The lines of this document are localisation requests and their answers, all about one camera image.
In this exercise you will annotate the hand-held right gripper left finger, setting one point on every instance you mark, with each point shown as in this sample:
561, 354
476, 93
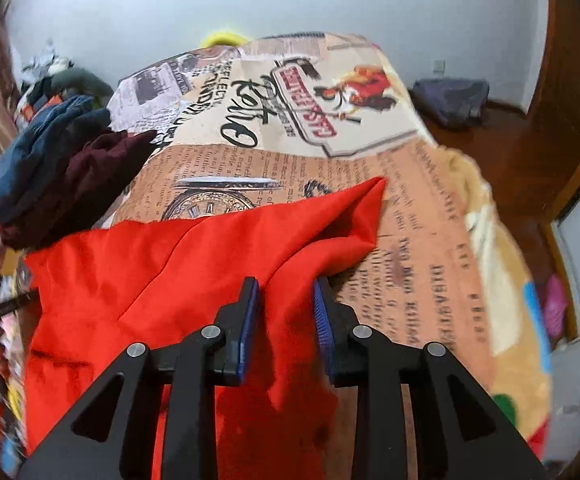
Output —
247, 330

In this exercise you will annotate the pink slipper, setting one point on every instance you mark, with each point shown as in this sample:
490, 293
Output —
555, 305

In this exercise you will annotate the pile of clothes and boxes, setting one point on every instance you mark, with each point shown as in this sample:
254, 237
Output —
40, 75

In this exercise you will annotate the dark bag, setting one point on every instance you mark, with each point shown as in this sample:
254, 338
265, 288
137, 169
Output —
450, 102

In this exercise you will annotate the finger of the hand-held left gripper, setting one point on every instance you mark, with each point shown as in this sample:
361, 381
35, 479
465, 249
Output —
17, 302

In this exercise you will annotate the yellow round object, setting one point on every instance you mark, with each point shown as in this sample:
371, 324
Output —
225, 40

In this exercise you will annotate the brown wooden door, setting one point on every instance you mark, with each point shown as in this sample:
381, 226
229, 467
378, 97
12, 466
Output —
575, 60

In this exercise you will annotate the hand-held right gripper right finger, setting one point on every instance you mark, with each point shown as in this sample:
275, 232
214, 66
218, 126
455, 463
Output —
322, 330

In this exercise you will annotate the folded blue jeans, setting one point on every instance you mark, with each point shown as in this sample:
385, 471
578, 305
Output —
35, 155

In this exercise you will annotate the folded dark maroon garment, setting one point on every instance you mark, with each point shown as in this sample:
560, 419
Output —
95, 175

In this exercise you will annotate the red zip jacket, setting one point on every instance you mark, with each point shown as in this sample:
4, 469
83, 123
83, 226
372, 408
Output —
145, 270

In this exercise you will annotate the printed newspaper-pattern blanket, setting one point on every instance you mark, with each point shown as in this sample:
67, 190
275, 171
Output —
420, 210

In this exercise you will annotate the white wall socket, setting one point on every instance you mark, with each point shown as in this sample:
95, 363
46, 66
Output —
438, 67

